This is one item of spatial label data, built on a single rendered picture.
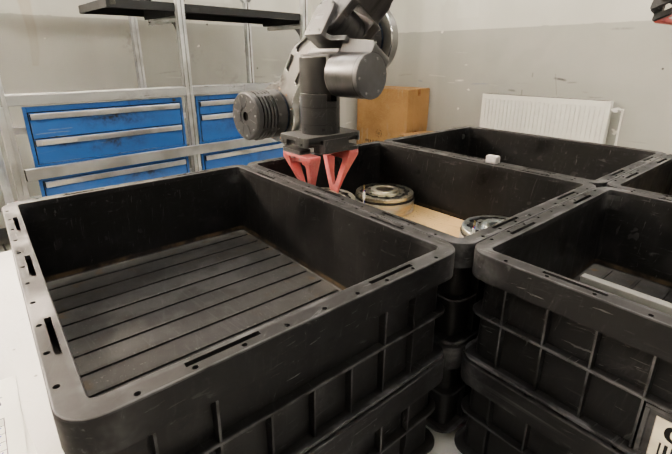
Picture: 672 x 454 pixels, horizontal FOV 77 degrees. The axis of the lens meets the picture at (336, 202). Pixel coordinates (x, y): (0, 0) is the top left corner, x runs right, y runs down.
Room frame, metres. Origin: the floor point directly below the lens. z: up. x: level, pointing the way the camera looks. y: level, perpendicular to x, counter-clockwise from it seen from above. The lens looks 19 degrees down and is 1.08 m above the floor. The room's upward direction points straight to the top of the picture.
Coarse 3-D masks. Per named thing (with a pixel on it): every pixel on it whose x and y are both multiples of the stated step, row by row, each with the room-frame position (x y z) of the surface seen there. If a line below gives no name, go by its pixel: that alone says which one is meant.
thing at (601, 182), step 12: (432, 132) 0.92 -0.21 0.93; (444, 132) 0.94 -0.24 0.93; (492, 132) 0.96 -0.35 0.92; (504, 132) 0.93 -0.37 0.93; (516, 132) 0.92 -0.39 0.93; (408, 144) 0.79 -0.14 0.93; (576, 144) 0.82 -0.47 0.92; (588, 144) 0.80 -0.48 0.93; (600, 144) 0.79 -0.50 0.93; (468, 156) 0.69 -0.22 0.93; (660, 156) 0.69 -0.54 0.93; (528, 168) 0.61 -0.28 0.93; (624, 168) 0.61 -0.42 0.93; (636, 168) 0.61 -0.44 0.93; (588, 180) 0.54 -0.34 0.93; (600, 180) 0.54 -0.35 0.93
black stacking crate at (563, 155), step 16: (416, 144) 0.88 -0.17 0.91; (432, 144) 0.91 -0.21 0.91; (448, 144) 0.95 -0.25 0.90; (464, 144) 0.99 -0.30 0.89; (480, 144) 0.98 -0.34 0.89; (496, 144) 0.95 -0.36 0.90; (512, 144) 0.92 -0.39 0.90; (528, 144) 0.89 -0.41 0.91; (544, 144) 0.86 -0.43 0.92; (560, 144) 0.84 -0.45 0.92; (512, 160) 0.91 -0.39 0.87; (528, 160) 0.89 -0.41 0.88; (544, 160) 0.86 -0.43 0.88; (560, 160) 0.84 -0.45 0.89; (576, 160) 0.81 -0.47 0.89; (592, 160) 0.79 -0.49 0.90; (608, 160) 0.77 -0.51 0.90; (624, 160) 0.75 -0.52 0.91; (576, 176) 0.81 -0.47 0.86; (592, 176) 0.79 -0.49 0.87
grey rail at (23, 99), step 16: (16, 96) 1.84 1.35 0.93; (32, 96) 1.88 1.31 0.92; (48, 96) 1.92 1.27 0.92; (64, 96) 1.97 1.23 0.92; (80, 96) 2.01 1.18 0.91; (96, 96) 2.06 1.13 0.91; (112, 96) 2.11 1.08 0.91; (128, 96) 2.16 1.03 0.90; (144, 96) 2.21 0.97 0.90; (160, 96) 2.27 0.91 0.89
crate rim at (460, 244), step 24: (360, 144) 0.79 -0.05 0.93; (384, 144) 0.80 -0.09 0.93; (264, 168) 0.61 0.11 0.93; (504, 168) 0.61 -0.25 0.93; (576, 192) 0.49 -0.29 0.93; (384, 216) 0.41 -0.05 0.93; (528, 216) 0.41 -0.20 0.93; (456, 240) 0.35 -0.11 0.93; (480, 240) 0.35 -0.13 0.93; (456, 264) 0.34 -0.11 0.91
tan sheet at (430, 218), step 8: (416, 208) 0.71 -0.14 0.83; (424, 208) 0.71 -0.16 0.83; (408, 216) 0.67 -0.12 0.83; (416, 216) 0.67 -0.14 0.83; (424, 216) 0.67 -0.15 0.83; (432, 216) 0.67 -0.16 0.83; (440, 216) 0.67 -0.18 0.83; (448, 216) 0.67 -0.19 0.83; (424, 224) 0.64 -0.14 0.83; (432, 224) 0.64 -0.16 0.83; (440, 224) 0.64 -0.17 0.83; (448, 224) 0.64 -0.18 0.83; (456, 224) 0.64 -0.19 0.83; (448, 232) 0.60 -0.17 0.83; (456, 232) 0.60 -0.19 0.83
